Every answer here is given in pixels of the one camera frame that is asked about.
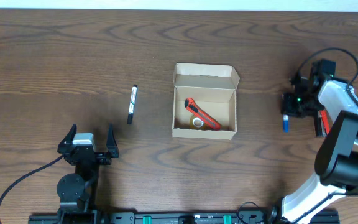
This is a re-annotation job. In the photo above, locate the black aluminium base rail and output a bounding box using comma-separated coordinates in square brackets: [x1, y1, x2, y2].
[27, 208, 341, 224]

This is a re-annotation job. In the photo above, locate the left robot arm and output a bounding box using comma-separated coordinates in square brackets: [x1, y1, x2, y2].
[57, 124, 119, 212]

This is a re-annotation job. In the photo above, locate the black green whiteboard marker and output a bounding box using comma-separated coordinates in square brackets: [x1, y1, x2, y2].
[127, 85, 138, 124]

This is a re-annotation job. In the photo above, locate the left black cable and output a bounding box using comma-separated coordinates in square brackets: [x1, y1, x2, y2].
[0, 154, 67, 224]

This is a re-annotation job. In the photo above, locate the blue whiteboard marker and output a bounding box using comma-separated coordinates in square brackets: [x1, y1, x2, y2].
[283, 114, 289, 133]

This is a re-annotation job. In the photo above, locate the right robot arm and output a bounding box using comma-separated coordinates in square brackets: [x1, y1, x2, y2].
[268, 59, 358, 223]

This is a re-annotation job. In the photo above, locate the open cardboard box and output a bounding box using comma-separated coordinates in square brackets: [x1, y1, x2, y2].
[172, 63, 240, 140]

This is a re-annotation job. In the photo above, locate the orange utility knife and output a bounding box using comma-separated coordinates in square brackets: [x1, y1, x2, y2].
[185, 98, 222, 131]

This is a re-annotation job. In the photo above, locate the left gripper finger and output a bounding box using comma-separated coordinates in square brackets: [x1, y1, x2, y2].
[106, 124, 119, 154]
[58, 124, 76, 147]

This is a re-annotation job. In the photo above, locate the clear tape roll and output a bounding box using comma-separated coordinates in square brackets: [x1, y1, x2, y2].
[189, 115, 206, 130]

